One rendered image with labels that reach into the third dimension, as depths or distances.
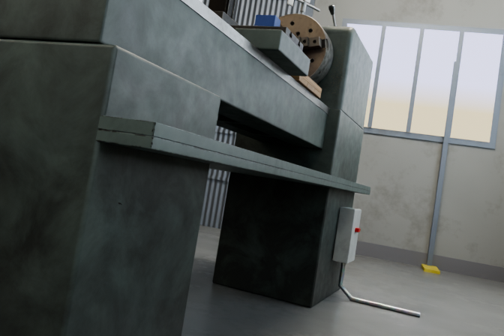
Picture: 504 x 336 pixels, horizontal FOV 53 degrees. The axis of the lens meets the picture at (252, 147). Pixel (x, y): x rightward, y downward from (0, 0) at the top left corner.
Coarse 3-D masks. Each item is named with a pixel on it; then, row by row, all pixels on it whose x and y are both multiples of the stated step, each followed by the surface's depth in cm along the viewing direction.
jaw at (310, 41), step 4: (300, 40) 208; (304, 40) 207; (308, 40) 208; (312, 40) 208; (316, 40) 207; (320, 40) 209; (324, 40) 210; (304, 44) 207; (308, 44) 208; (312, 44) 208; (316, 44) 207; (320, 44) 208; (324, 44) 210; (304, 48) 210; (308, 48) 210; (312, 48) 210; (316, 48) 210; (320, 48) 210
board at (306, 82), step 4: (292, 76) 175; (296, 76) 174; (300, 76) 175; (304, 76) 180; (308, 76) 184; (296, 80) 175; (300, 80) 175; (304, 80) 180; (308, 80) 184; (312, 80) 188; (304, 84) 181; (308, 84) 185; (312, 84) 189; (316, 84) 195; (308, 88) 186; (312, 88) 190; (316, 88) 195; (320, 88) 200; (312, 92) 192; (316, 92) 196; (320, 92) 201; (316, 96) 198; (320, 96) 201
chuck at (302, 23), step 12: (288, 24) 217; (300, 24) 215; (312, 24) 213; (300, 36) 214; (312, 36) 212; (324, 36) 210; (324, 48) 210; (312, 60) 212; (324, 60) 210; (312, 72) 210; (324, 72) 217
